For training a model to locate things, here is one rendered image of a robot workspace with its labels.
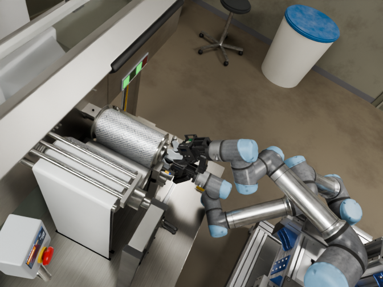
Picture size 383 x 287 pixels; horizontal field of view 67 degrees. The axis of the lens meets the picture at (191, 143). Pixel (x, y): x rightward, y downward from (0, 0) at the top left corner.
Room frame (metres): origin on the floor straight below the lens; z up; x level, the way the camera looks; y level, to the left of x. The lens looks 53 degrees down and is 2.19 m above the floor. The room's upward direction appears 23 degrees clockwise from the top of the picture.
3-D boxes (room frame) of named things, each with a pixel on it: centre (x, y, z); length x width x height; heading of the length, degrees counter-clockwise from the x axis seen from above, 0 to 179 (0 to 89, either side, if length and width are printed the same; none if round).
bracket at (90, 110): (0.65, 0.40, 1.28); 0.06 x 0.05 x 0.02; 85
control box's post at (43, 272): (0.08, 0.18, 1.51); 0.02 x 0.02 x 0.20
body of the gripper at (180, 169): (0.67, -0.02, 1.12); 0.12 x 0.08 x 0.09; 85
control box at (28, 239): (0.08, 0.18, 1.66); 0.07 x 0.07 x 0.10; 11
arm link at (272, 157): (0.58, -0.45, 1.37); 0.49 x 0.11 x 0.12; 58
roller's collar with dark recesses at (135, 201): (0.37, 0.10, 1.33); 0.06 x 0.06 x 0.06; 85
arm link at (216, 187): (0.66, -0.18, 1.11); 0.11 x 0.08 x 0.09; 85
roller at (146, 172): (0.51, 0.24, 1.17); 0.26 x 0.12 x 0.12; 85
